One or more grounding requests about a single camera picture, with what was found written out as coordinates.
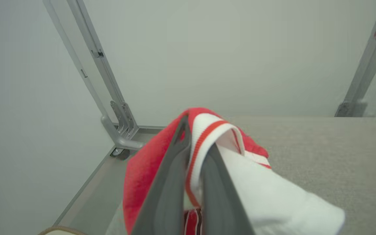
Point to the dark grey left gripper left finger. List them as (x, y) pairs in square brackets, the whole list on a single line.
[(165, 195)]

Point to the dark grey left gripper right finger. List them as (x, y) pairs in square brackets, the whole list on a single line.
[(220, 202)]

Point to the red white Bulls jersey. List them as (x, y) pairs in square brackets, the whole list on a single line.
[(142, 169)]

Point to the small grey caster wheel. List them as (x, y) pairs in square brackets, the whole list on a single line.
[(117, 152)]

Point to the beige round basket rim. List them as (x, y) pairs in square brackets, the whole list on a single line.
[(60, 232)]

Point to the grey fabric sofa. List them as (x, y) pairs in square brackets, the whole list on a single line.
[(321, 156)]

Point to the grey metal frame post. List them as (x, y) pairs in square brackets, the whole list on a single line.
[(367, 65), (103, 68)]

